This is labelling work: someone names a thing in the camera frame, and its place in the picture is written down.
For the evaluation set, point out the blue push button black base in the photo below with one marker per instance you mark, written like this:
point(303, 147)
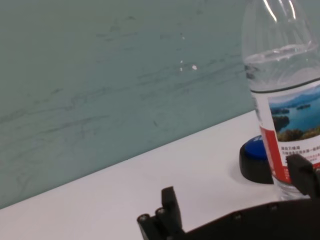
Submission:
point(255, 162)

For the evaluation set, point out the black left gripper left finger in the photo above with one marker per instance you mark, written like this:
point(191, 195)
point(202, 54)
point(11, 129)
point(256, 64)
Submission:
point(167, 220)

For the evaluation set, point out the clear water bottle red cap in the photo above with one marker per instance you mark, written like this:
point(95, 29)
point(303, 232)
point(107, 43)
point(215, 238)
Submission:
point(280, 75)

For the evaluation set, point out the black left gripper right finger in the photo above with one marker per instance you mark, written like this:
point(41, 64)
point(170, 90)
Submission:
point(305, 177)

